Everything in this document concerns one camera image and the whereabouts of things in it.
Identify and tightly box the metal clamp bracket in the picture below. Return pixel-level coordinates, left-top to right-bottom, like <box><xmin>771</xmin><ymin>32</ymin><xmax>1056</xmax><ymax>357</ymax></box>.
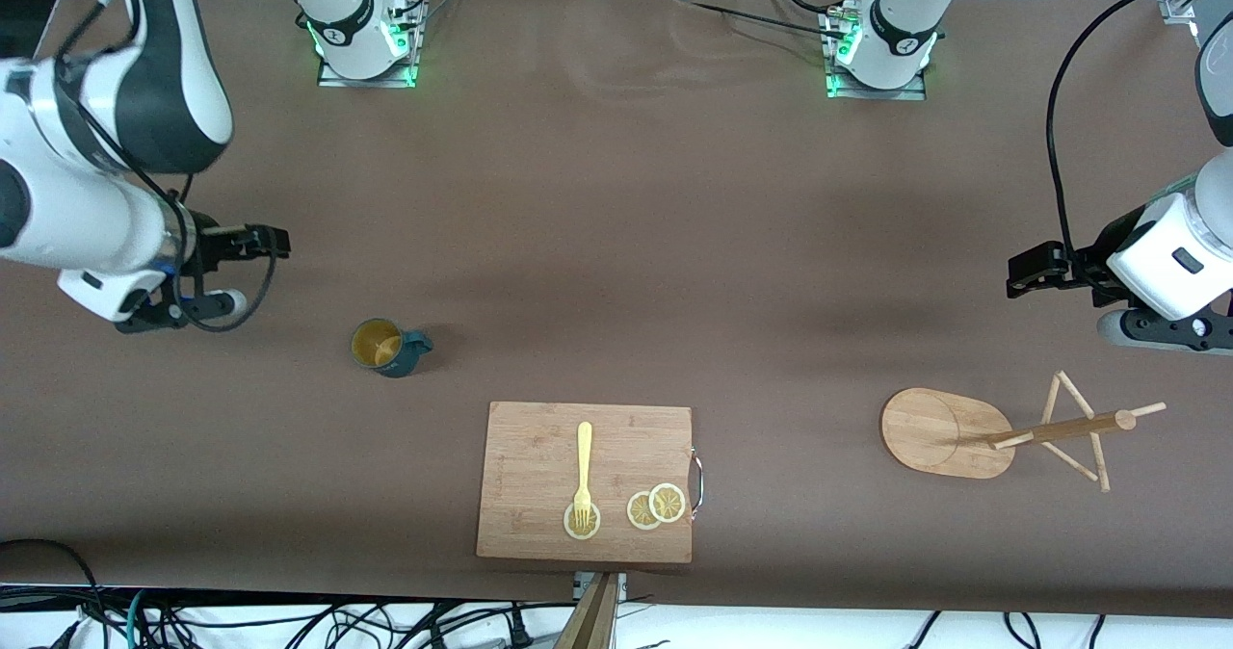
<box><xmin>573</xmin><ymin>572</ymin><xmax>629</xmax><ymax>602</ymax></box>

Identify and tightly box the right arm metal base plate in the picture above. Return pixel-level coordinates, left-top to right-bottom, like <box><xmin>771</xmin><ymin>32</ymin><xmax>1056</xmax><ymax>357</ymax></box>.
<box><xmin>317</xmin><ymin>0</ymin><xmax>428</xmax><ymax>89</ymax></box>

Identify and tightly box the yellow plastic fork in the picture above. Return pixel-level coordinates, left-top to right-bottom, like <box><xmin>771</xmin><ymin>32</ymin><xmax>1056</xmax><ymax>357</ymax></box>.
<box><xmin>573</xmin><ymin>422</ymin><xmax>594</xmax><ymax>531</ymax></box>

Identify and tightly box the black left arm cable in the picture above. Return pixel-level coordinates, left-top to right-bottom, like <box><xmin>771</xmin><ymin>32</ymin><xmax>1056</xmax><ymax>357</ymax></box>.
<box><xmin>1045</xmin><ymin>0</ymin><xmax>1233</xmax><ymax>289</ymax></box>

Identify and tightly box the black looped floor cable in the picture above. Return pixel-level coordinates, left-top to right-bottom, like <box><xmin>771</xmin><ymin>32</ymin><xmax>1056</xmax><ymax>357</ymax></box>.
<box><xmin>0</xmin><ymin>538</ymin><xmax>107</xmax><ymax>649</ymax></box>

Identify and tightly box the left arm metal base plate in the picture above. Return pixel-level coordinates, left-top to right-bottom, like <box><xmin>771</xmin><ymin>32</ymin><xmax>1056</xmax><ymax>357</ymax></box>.
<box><xmin>825</xmin><ymin>13</ymin><xmax>928</xmax><ymax>101</ymax></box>

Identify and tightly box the wooden cup rack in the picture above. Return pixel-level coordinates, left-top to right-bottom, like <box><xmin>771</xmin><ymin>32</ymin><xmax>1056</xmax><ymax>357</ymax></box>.
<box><xmin>880</xmin><ymin>370</ymin><xmax>1167</xmax><ymax>494</ymax></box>

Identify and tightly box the bamboo cutting board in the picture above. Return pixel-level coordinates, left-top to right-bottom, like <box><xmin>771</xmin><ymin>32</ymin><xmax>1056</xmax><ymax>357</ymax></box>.
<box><xmin>476</xmin><ymin>401</ymin><xmax>695</xmax><ymax>564</ymax></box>

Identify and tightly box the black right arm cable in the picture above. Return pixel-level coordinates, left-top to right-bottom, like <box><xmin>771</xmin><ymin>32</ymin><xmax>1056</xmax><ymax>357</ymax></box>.
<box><xmin>53</xmin><ymin>0</ymin><xmax>280</xmax><ymax>334</ymax></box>

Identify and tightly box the teal floor cable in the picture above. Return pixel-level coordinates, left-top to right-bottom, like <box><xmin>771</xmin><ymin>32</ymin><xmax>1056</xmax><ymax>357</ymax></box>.
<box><xmin>125</xmin><ymin>586</ymin><xmax>155</xmax><ymax>649</ymax></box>

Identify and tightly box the black cable on table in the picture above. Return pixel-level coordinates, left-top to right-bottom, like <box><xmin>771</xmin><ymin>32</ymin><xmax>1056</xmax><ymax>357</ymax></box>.
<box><xmin>665</xmin><ymin>0</ymin><xmax>849</xmax><ymax>43</ymax></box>

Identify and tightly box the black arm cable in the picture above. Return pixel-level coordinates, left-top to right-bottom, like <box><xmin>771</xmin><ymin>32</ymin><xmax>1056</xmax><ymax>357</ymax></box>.
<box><xmin>53</xmin><ymin>0</ymin><xmax>280</xmax><ymax>334</ymax></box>
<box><xmin>1045</xmin><ymin>0</ymin><xmax>1233</xmax><ymax>289</ymax></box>

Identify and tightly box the dark teal mug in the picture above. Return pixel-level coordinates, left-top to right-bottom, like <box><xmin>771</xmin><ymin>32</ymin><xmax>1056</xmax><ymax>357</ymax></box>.
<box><xmin>351</xmin><ymin>318</ymin><xmax>434</xmax><ymax>378</ymax></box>

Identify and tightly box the wooden post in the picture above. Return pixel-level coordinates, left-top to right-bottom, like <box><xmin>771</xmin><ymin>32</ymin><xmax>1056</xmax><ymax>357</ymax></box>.
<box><xmin>554</xmin><ymin>572</ymin><xmax>619</xmax><ymax>649</ymax></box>

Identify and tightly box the brown table cover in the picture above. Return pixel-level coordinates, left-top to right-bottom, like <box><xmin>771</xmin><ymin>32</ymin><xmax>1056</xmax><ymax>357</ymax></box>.
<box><xmin>0</xmin><ymin>0</ymin><xmax>1233</xmax><ymax>621</ymax></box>

